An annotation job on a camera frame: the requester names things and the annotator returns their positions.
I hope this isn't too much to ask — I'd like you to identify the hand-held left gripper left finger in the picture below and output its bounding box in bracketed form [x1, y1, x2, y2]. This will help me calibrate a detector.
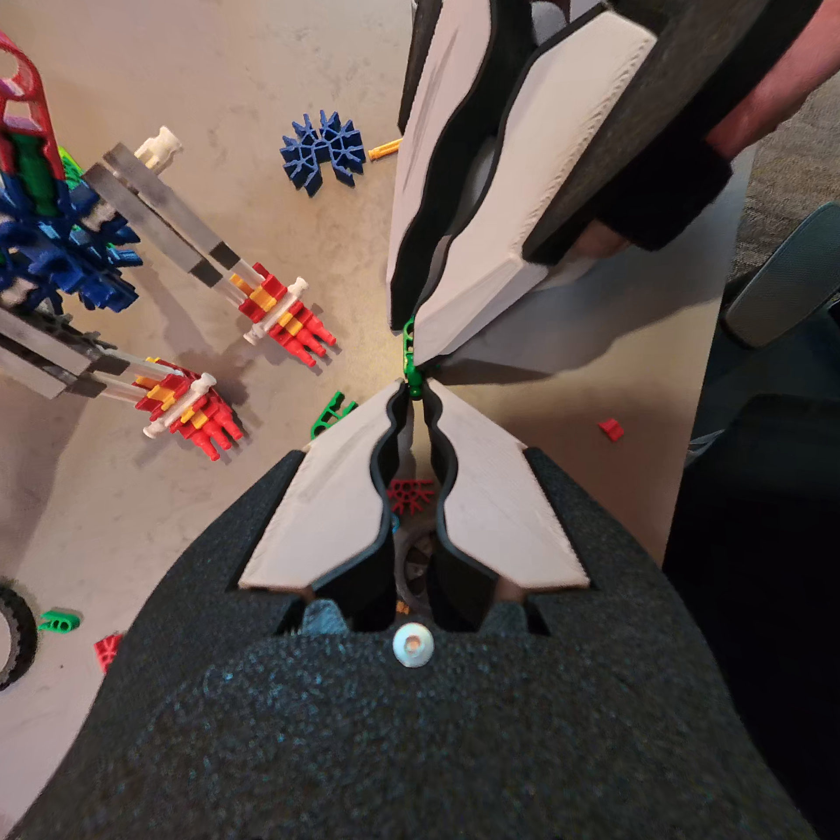
[238, 379, 409, 634]

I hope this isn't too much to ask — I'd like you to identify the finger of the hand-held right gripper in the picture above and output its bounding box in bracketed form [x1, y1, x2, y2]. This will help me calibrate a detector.
[385, 0, 527, 330]
[413, 10, 659, 368]

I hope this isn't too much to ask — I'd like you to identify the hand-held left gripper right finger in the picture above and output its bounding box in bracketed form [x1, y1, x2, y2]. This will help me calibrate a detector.
[422, 379, 592, 634]

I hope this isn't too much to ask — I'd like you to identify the green connector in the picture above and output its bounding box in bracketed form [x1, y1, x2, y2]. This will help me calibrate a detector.
[310, 392, 358, 439]

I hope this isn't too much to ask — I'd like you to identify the blue snowflake connector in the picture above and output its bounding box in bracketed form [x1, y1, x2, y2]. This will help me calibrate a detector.
[280, 110, 366, 198]

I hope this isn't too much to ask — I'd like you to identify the colourful construction toy model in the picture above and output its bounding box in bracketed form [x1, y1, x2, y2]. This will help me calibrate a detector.
[0, 29, 339, 463]

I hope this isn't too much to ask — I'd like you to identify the person's right hand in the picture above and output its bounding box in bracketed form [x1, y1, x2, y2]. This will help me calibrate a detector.
[574, 0, 840, 260]

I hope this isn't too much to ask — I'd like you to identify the grey pulley wheel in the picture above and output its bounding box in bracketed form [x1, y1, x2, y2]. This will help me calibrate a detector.
[394, 530, 435, 608]

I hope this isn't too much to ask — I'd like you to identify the grey chair armrest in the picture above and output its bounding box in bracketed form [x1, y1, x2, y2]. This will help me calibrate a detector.
[725, 203, 840, 349]

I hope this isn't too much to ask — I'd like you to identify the black rubber tyre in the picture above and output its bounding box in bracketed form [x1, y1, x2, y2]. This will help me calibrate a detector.
[0, 581, 38, 690]

